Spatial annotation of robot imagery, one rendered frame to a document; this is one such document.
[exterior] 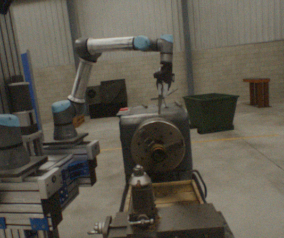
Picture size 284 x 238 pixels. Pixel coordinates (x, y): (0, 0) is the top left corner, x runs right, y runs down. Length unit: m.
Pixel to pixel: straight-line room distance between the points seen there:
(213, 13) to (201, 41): 1.23
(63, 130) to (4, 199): 0.54
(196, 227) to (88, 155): 0.86
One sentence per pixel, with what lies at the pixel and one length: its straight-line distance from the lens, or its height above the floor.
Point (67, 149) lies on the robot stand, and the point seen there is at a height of 1.10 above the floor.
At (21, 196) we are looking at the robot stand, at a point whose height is 1.04.
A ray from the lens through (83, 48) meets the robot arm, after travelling 1.51.
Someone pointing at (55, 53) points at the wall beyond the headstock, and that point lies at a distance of 12.30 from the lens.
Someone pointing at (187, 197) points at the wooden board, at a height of 0.88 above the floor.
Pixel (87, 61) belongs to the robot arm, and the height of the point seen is 1.62.
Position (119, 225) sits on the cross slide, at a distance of 1.00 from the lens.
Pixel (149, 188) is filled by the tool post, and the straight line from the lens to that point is 0.92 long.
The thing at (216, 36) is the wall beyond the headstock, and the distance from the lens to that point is 11.80.
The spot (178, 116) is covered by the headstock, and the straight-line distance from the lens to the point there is 1.60.
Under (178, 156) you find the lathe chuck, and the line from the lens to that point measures 1.49.
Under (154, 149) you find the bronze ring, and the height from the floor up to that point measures 1.11.
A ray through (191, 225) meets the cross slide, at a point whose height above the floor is 0.97.
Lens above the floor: 1.49
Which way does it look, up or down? 10 degrees down
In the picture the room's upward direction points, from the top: 6 degrees counter-clockwise
